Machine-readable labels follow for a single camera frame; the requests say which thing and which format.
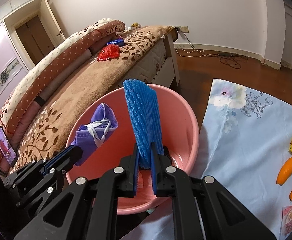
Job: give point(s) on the purple face mask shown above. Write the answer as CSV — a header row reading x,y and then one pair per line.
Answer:
x,y
91,136

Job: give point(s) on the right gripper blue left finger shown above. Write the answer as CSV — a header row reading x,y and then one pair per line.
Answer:
x,y
136,169

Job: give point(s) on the folded polka dot quilt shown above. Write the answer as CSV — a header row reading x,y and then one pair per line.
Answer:
x,y
49,68

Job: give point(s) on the wooden door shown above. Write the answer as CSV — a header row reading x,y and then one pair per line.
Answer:
x,y
35,39

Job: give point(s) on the pink plastic bucket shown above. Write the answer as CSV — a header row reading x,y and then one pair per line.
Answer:
x,y
180,133

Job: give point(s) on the blue foam fruit net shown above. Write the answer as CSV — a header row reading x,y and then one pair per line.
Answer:
x,y
143,109

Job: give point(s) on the wooden bed frame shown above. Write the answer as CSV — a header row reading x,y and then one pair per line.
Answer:
x,y
159,65

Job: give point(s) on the light blue floral sheet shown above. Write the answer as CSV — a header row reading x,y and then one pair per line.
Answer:
x,y
243,143

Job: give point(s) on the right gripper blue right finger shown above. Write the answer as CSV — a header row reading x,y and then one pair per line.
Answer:
x,y
153,167

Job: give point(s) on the brown leaf pattern blanket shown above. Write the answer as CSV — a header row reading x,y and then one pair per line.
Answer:
x,y
44,128

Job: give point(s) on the red white wrapper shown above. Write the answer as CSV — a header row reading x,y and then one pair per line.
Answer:
x,y
286,225

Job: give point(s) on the wall power socket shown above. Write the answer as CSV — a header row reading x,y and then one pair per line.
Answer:
x,y
183,29

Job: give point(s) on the blue package on bed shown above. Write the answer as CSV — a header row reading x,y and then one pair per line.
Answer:
x,y
119,42

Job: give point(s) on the red plastic bag on bed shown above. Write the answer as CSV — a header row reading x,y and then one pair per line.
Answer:
x,y
111,51

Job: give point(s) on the smartphone on bed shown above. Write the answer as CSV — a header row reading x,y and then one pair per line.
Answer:
x,y
6,149

